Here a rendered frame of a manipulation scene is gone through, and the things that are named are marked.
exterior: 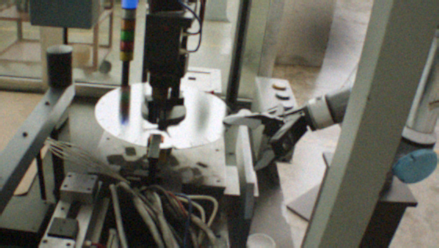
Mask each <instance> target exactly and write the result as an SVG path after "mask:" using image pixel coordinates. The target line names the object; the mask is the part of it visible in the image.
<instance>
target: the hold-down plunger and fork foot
mask: <svg viewBox="0 0 439 248"><path fill-rule="evenodd" d="M181 82H182V79H181V78H173V79H172V88H171V89H170V94H169V97H168V100H167V101H166V102H165V105H166V107H176V106H184V105H185V96H184V95H183V94H182V93H181V92H180V91H181ZM144 104H145V105H146V107H147V109H148V118H147V123H150V124H154V125H155V126H156V125H157V124H158V121H159V120H160V108H163V107H164V106H163V103H156V111H155V123H153V110H154V102H153V100H152V99H151V95H148V96H145V99H144Z"/></svg>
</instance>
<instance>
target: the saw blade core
mask: <svg viewBox="0 0 439 248"><path fill-rule="evenodd" d="M181 90H184V93H183V95H184V96H185V105H186V106H187V115H186V117H185V118H184V119H181V120H179V121H175V122H167V123H166V126H164V123H163V122H158V124H157V125H156V126H152V125H151V124H150V123H147V118H146V117H145V116H143V115H142V113H141V104H142V103H143V102H144V99H145V96H146V94H147V93H151V88H150V87H149V85H148V83H142V84H141V83H140V84H134V85H129V86H123V88H120V89H116V90H115V91H112V92H110V93H108V94H106V95H105V96H103V97H102V98H101V99H100V102H99V103H98V105H97V106H96V120H97V122H98V123H99V124H100V125H101V127H102V128H103V129H105V131H107V132H108V133H109V134H111V135H112V136H114V137H117V138H118V139H120V140H124V141H126V142H129V144H134V143H135V140H136V143H135V144H134V145H137V146H141V147H145V148H149V147H150V145H151V143H150V136H151V134H153V133H161V134H163V135H165V143H164V144H161V145H160V149H172V145H173V148H174V149H183V148H192V146H194V148H195V147H199V146H202V145H205V144H209V143H212V142H214V141H216V140H219V139H220V138H222V137H224V135H225V134H226V133H227V132H229V130H230V128H231V127H232V124H231V126H229V124H226V123H225V122H222V119H224V118H226V117H229V116H232V112H231V110H230V109H229V108H228V107H227V106H226V105H225V103H223V102H222V101H221V99H219V98H218V97H214V96H213V95H212V94H207V95H204V94H206V92H204V91H201V90H199V89H197V88H196V89H195V88H194V87H192V86H185V85H181ZM102 119H103V120H102ZM108 128H109V129H108ZM217 133H218V134H217ZM120 135H121V136H120ZM190 144H191V145H192V146H191V145H190Z"/></svg>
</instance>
